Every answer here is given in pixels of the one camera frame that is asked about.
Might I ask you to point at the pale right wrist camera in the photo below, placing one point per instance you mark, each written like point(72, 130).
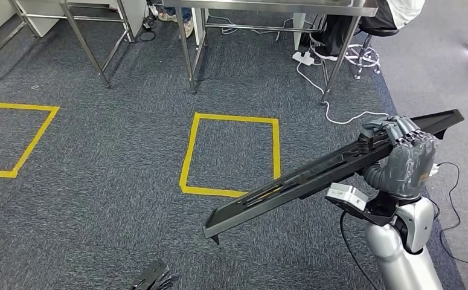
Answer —
point(347, 196)

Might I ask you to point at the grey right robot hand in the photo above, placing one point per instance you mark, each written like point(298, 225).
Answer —
point(411, 168)

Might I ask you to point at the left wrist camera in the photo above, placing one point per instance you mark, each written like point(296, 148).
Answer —
point(149, 276)

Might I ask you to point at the stainless steel table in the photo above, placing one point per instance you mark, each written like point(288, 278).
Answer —
point(85, 44)

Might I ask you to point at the person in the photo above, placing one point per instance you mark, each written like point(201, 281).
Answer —
point(405, 10)
point(177, 12)

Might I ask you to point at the white power strip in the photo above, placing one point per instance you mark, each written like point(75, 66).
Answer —
point(303, 59)

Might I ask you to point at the black stool with chrome base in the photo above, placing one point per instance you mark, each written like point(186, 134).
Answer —
point(377, 32)

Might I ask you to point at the long black plastic frame part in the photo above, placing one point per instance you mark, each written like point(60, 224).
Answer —
point(297, 180)

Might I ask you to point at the white table leg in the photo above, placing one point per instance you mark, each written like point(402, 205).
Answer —
point(299, 30)

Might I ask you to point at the stainless steel workbench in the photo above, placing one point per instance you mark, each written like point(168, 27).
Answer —
point(257, 6)

